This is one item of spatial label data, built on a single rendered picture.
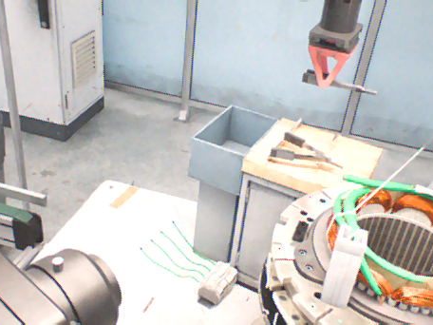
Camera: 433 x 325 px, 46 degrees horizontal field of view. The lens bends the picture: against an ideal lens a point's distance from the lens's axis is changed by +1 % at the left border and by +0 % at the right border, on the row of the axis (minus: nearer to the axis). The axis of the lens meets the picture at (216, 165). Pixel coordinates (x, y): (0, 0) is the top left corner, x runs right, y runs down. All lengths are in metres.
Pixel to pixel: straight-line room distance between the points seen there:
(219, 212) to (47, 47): 1.94
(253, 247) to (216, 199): 0.12
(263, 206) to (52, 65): 2.05
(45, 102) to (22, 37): 0.35
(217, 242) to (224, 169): 0.19
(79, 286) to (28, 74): 2.76
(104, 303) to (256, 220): 0.76
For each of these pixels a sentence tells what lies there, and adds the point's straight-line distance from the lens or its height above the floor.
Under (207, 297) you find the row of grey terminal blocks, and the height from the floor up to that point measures 0.79.
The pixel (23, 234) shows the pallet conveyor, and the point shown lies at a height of 0.72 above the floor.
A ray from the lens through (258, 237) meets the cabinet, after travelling 0.94.
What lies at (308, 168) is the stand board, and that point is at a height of 1.07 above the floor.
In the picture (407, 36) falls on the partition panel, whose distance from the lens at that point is 2.89.
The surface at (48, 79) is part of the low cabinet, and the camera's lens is 2.85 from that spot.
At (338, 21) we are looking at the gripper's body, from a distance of 0.83.
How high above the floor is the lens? 1.51
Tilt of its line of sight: 32 degrees down
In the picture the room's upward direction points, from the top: 7 degrees clockwise
